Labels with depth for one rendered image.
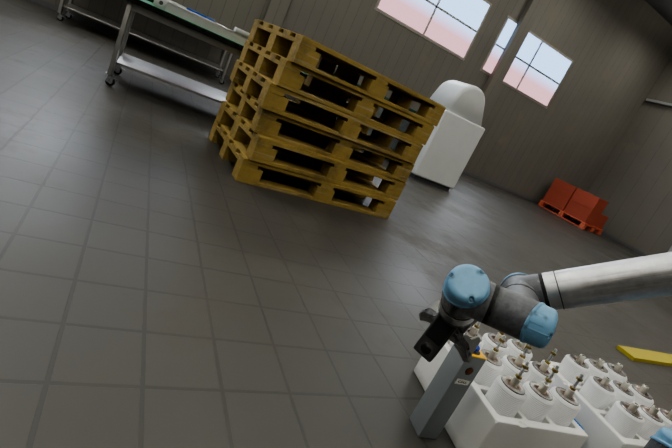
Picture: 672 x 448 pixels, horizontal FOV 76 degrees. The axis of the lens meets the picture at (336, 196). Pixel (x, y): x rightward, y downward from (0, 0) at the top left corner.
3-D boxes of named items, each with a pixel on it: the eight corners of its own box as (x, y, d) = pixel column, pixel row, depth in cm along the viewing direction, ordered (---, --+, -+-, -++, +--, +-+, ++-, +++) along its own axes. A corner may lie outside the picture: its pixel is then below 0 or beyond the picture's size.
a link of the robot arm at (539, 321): (557, 298, 80) (498, 274, 84) (562, 318, 70) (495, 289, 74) (540, 334, 82) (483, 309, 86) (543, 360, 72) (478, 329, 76)
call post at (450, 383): (436, 440, 132) (487, 360, 124) (418, 437, 129) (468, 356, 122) (426, 420, 138) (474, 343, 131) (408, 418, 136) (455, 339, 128)
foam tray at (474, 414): (558, 477, 140) (589, 436, 136) (465, 467, 126) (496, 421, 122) (491, 386, 175) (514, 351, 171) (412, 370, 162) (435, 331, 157)
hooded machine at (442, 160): (430, 178, 701) (475, 91, 664) (453, 193, 646) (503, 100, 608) (392, 163, 666) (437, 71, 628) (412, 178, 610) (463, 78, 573)
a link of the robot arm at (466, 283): (487, 313, 72) (438, 291, 75) (476, 330, 81) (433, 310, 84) (501, 273, 75) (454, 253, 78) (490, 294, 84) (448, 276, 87)
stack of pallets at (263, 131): (340, 175, 426) (383, 81, 401) (393, 220, 351) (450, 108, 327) (204, 134, 348) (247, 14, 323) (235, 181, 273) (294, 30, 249)
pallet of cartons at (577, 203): (558, 212, 1196) (574, 186, 1176) (602, 236, 1078) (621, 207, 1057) (535, 203, 1149) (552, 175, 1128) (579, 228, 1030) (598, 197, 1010)
